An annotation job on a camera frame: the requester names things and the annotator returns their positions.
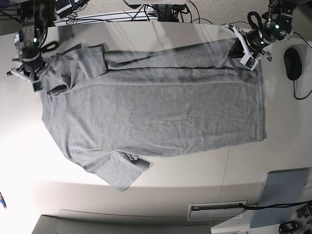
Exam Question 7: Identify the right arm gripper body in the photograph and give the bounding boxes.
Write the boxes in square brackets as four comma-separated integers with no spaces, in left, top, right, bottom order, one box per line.
[18,47,46,73]

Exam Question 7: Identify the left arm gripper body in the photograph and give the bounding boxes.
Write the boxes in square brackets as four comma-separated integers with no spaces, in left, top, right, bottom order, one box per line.
[246,28,271,53]

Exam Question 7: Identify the grey T-shirt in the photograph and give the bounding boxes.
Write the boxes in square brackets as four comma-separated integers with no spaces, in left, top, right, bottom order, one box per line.
[40,39,266,191]

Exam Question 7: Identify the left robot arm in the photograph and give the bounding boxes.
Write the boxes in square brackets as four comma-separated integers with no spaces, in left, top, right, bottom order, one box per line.
[226,0,299,62]

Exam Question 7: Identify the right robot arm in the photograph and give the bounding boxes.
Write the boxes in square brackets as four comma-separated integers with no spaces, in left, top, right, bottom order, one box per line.
[7,0,59,83]

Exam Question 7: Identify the black computer mouse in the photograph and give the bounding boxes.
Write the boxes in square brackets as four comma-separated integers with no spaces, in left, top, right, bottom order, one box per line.
[284,47,302,81]

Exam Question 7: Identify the black device box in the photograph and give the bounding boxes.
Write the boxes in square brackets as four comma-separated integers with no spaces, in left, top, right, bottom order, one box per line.
[55,0,72,18]

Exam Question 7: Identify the blue orange tool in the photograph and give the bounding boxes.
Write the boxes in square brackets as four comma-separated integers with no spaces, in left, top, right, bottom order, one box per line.
[0,193,7,209]

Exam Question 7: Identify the grey blue tablet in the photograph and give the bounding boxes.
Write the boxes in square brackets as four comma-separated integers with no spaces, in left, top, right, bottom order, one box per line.
[250,168,310,229]

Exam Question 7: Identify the black cable bundle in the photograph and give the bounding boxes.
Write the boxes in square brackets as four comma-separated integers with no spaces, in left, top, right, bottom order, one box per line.
[121,0,215,25]

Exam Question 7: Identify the black cable to tray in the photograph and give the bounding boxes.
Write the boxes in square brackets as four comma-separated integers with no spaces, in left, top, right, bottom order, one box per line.
[240,201,312,211]

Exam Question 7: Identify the white cable tray slot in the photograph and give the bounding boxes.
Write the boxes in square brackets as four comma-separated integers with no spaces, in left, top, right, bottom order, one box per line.
[187,200,247,222]

